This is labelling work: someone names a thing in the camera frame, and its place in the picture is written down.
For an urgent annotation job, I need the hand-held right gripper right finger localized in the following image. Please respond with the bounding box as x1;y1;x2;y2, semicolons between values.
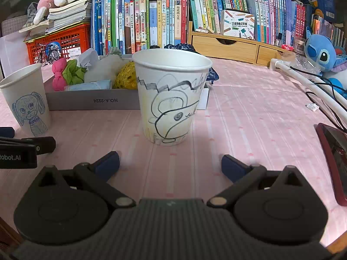
207;154;307;208

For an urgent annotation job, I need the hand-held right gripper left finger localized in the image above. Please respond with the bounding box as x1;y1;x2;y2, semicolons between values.
35;151;136;209

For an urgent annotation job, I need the grey cardboard box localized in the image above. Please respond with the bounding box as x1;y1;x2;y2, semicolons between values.
43;55;210;111

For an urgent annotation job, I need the magenta fabric bow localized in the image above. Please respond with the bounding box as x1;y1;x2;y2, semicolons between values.
51;58;67;92

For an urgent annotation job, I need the blue face mask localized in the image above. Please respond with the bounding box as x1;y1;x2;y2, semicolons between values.
64;80;112;91

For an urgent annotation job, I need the bright green scrunchie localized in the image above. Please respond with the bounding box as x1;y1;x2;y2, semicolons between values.
62;60;87;85

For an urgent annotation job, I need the gold sequin bow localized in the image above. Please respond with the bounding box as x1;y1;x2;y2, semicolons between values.
113;61;138;90

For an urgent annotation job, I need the white fluffy pompom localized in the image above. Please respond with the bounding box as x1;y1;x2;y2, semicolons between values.
84;55;128;83

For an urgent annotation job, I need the blue floral drawstring pouch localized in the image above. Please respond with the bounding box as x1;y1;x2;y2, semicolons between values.
164;43;219;84

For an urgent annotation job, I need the paper cup with blue drawing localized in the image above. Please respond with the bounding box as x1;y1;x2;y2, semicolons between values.
0;63;51;137

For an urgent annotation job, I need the white paper bag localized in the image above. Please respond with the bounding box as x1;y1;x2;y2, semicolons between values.
0;31;29;79

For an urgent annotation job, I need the large paper cup black drawing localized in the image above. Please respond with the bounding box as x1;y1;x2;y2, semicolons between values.
132;49;213;146

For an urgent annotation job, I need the miniature bicycle model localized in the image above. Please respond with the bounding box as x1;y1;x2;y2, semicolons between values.
38;43;60;65

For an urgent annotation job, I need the light blue crumpled paper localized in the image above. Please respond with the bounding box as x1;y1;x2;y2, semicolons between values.
76;48;100;69

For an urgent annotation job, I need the red smartphone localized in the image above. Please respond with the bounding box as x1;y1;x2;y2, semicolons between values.
316;123;347;206

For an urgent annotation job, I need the red plastic crate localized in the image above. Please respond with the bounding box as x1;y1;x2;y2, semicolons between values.
24;23;91;65

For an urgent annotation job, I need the white pipe stand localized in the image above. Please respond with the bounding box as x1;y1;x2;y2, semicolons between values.
270;58;347;130

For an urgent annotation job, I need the wooden desk organiser with drawers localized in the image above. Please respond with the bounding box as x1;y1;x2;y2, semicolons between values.
188;22;293;66

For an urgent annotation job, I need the grey cloth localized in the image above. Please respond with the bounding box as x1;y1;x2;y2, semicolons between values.
26;3;41;25

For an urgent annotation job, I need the clear plastic bag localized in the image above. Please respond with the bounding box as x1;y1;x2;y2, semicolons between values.
282;51;323;75

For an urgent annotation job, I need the stack of flat books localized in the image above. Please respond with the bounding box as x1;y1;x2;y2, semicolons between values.
28;0;93;37

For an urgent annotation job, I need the white printed carton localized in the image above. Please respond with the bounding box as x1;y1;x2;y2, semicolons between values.
219;9;256;40

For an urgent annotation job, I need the row of tall upright books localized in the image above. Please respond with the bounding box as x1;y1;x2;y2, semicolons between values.
91;0;189;56

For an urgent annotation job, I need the blue alien plush toy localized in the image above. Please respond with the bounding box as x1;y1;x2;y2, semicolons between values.
304;26;347;73

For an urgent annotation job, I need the row of blue red books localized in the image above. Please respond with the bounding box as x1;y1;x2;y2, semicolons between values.
245;0;307;46

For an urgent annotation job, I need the row of small dark books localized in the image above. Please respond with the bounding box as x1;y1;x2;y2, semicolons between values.
309;13;345;46

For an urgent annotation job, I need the row of thin colourful books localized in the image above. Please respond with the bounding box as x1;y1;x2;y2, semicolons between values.
186;0;247;33

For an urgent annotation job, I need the black cable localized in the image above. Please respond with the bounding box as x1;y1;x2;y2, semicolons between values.
291;66;347;130

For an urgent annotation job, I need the window with white frame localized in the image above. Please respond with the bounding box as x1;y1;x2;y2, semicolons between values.
0;0;63;37

